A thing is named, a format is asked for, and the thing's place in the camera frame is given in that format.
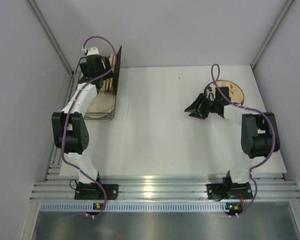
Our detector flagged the slotted cable duct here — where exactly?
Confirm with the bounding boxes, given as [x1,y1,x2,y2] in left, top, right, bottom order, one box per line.
[39,202,242,213]

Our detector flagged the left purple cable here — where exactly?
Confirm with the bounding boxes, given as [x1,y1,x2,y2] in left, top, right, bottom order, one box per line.
[61,36,117,218]

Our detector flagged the dark wire dish rack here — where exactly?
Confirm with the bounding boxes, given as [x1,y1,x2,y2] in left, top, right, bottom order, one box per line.
[70,56,117,120]

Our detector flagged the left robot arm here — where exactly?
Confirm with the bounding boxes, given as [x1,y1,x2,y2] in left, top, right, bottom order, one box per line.
[51,53,104,199]

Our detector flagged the purple cable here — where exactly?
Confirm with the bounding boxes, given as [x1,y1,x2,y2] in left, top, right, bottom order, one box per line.
[61,36,117,218]
[211,63,276,217]

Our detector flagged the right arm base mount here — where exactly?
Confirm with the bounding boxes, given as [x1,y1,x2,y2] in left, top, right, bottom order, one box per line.
[206,182,253,202]

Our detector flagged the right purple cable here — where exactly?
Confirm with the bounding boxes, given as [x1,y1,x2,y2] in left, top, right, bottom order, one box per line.
[211,63,276,217]

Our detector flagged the aluminium rail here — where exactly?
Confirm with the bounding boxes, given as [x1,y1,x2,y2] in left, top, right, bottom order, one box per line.
[30,174,300,202]

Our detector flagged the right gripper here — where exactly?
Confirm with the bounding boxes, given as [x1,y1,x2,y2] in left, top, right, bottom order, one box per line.
[185,93,220,120]

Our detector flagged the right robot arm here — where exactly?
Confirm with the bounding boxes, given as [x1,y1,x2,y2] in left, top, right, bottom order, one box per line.
[184,86,280,199]

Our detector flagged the dark square plate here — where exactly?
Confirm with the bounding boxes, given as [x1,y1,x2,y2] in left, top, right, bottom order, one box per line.
[112,46,122,96]

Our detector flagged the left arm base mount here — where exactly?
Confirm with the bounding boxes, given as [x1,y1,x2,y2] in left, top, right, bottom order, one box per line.
[74,182,119,200]

